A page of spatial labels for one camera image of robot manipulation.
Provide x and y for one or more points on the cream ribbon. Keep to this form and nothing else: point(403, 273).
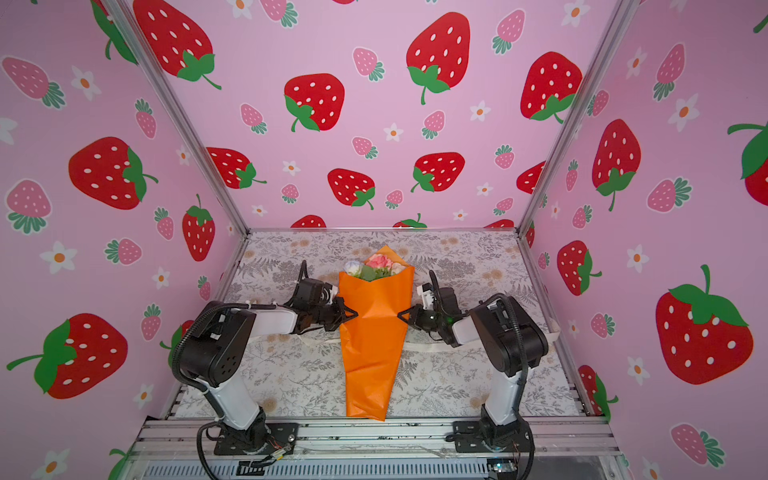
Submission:
point(415, 342)

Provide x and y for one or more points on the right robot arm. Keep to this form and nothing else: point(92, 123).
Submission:
point(513, 343)

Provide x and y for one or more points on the orange wrapping paper sheet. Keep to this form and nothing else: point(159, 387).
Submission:
point(372, 343)

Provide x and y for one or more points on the vertical aluminium post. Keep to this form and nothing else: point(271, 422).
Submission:
point(129, 29)
point(616, 28)

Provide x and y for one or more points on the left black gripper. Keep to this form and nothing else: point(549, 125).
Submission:
point(338, 304)

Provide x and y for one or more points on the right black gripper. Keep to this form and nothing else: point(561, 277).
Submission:
point(415, 319)

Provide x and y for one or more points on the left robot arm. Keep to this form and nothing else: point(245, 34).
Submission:
point(209, 354)

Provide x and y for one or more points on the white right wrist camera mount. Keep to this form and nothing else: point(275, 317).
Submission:
point(426, 293)

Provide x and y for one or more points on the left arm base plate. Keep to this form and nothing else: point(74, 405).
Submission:
point(262, 439)

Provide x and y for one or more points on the right vertical aluminium post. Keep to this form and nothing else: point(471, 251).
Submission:
point(616, 28)

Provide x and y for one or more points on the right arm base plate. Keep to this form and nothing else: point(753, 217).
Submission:
point(483, 436)

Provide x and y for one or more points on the left vertical aluminium post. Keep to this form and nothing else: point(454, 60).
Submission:
point(129, 29)

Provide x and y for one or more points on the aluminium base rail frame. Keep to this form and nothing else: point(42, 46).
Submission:
point(399, 448)

